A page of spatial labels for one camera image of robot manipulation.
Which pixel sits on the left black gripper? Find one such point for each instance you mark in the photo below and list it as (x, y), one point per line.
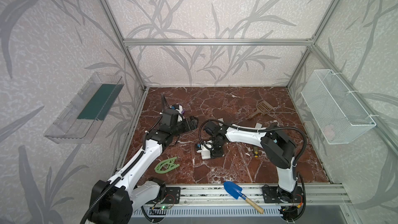
(188, 124)

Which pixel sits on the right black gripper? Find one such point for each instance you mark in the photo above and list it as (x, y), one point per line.
(216, 149)

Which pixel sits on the white remote control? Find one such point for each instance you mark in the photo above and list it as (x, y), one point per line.
(205, 154)

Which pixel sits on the black yellow screwdriver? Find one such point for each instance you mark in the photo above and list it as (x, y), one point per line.
(256, 151)

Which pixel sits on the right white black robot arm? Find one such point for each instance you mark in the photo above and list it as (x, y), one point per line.
(279, 148)

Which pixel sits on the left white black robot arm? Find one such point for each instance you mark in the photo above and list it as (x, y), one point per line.
(115, 200)

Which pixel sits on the green plastic hanger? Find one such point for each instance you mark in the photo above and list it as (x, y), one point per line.
(166, 166)

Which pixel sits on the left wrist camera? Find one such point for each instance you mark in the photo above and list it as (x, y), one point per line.
(178, 108)

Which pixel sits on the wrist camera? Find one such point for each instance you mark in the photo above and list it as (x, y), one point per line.
(206, 147)
(178, 108)

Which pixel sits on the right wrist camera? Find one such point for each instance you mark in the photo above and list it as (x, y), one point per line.
(206, 147)

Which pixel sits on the blue shovel wooden handle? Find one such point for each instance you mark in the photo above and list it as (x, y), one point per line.
(236, 192)

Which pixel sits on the aluminium front rail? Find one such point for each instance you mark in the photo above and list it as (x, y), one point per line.
(216, 195)

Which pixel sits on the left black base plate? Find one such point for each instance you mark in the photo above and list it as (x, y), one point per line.
(172, 195)

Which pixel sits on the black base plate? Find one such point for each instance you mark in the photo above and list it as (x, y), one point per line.
(172, 195)
(274, 194)

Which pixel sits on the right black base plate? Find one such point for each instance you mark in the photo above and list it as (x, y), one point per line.
(274, 194)

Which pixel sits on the clear plastic wall bin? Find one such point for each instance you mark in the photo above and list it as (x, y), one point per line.
(82, 118)

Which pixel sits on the white wire basket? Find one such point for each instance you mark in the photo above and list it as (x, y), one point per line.
(337, 111)

